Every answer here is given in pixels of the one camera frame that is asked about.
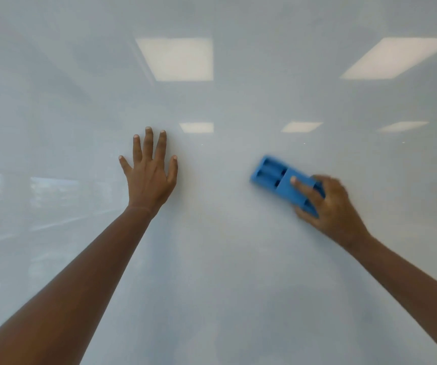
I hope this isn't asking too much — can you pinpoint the person's left hand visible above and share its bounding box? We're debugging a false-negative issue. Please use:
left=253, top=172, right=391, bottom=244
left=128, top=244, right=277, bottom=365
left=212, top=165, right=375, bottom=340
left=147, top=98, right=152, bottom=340
left=118, top=126, right=179, bottom=218

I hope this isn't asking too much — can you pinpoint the person's right hand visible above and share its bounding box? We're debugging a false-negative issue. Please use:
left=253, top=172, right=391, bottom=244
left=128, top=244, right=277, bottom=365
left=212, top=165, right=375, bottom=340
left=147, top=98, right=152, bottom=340
left=290, top=174, right=372, bottom=250

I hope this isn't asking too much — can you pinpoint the blue whiteboard eraser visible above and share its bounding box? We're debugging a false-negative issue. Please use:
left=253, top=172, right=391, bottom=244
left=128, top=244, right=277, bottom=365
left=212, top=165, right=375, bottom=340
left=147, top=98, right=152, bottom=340
left=250, top=154, right=326, bottom=219

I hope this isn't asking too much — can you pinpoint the person's left forearm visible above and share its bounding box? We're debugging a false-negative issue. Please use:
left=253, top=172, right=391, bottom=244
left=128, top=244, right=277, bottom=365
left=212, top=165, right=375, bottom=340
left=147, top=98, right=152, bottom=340
left=0, top=204, right=155, bottom=365

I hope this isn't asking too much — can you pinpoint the person's right forearm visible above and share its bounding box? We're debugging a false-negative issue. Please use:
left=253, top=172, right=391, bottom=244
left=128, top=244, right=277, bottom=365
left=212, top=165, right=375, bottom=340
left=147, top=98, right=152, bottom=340
left=342, top=231, right=437, bottom=365

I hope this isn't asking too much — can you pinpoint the glossy white whiteboard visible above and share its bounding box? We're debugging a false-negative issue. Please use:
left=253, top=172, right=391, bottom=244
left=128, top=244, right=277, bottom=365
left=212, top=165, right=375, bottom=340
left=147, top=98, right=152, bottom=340
left=0, top=0, right=437, bottom=365

